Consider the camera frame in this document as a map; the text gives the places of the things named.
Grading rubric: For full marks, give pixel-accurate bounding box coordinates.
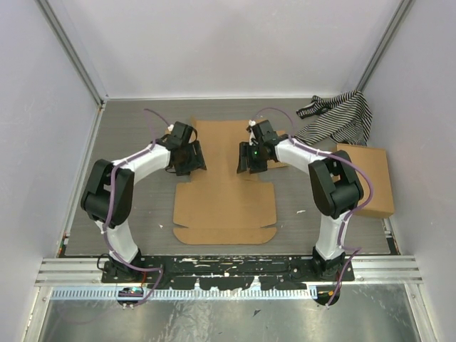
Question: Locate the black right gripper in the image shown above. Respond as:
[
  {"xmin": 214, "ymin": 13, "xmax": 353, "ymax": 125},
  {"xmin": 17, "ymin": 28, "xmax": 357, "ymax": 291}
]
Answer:
[{"xmin": 238, "ymin": 141, "xmax": 269, "ymax": 174}]

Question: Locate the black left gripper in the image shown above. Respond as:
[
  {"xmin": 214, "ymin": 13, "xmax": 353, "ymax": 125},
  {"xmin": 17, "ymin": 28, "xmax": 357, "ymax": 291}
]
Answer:
[{"xmin": 175, "ymin": 140, "xmax": 207, "ymax": 176}]

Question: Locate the folded brown cardboard box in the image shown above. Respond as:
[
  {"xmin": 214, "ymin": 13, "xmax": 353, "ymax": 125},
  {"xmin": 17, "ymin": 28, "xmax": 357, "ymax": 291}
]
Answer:
[{"xmin": 331, "ymin": 144, "xmax": 395, "ymax": 219}]

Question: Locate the slotted grey cable duct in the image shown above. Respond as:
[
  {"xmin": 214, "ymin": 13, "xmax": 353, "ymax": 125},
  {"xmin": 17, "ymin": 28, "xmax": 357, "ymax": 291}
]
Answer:
[{"xmin": 50, "ymin": 286, "xmax": 317, "ymax": 301}]

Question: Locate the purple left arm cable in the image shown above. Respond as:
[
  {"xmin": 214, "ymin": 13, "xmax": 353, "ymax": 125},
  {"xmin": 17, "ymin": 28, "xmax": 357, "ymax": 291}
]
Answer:
[{"xmin": 98, "ymin": 108, "xmax": 175, "ymax": 309}]

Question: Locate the left aluminium corner post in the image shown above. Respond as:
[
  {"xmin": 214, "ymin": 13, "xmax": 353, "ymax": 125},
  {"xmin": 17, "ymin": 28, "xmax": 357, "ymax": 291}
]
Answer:
[{"xmin": 35, "ymin": 0, "xmax": 108, "ymax": 106}]

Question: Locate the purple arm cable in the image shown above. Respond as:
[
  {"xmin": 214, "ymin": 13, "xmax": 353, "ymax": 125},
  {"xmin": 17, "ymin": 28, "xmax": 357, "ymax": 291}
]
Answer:
[
  {"xmin": 254, "ymin": 108, "xmax": 375, "ymax": 307},
  {"xmin": 98, "ymin": 108, "xmax": 175, "ymax": 309}
]

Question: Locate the right aluminium corner post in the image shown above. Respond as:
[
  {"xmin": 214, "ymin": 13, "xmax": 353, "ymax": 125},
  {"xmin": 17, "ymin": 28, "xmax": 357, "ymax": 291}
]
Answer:
[{"xmin": 356, "ymin": 0, "xmax": 415, "ymax": 92}]

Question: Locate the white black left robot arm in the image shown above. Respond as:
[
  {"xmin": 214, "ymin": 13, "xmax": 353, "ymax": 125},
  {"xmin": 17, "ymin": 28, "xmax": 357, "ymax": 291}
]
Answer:
[{"xmin": 81, "ymin": 121, "xmax": 207, "ymax": 283}]

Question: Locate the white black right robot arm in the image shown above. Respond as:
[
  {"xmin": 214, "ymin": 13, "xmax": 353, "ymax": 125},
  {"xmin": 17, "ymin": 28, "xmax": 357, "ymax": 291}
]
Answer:
[{"xmin": 237, "ymin": 120, "xmax": 364, "ymax": 281}]

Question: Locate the aluminium front rail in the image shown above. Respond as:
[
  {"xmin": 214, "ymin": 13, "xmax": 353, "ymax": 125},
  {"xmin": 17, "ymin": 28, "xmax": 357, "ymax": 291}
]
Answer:
[{"xmin": 35, "ymin": 255, "xmax": 423, "ymax": 289}]

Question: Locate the aluminium corner post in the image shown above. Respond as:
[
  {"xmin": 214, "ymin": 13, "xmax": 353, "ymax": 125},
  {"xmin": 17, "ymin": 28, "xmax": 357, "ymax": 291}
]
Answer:
[
  {"xmin": 356, "ymin": 0, "xmax": 415, "ymax": 92},
  {"xmin": 35, "ymin": 0, "xmax": 108, "ymax": 106}
]

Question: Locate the brown cardboard box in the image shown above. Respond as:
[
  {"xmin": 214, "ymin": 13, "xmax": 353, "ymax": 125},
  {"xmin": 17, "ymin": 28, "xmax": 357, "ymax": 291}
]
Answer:
[
  {"xmin": 331, "ymin": 144, "xmax": 395, "ymax": 219},
  {"xmin": 173, "ymin": 119, "xmax": 277, "ymax": 245}
]

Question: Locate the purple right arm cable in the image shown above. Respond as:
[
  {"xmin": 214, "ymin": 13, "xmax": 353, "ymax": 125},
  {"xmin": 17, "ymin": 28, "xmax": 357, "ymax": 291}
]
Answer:
[{"xmin": 254, "ymin": 108, "xmax": 375, "ymax": 307}]

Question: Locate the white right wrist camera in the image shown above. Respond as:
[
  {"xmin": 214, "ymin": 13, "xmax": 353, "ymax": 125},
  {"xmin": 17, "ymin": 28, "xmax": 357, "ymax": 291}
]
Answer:
[{"xmin": 247, "ymin": 120, "xmax": 257, "ymax": 145}]

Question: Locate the striped black white cloth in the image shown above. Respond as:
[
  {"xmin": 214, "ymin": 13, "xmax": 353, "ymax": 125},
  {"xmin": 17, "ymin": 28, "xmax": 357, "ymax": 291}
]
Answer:
[{"xmin": 295, "ymin": 90, "xmax": 373, "ymax": 146}]

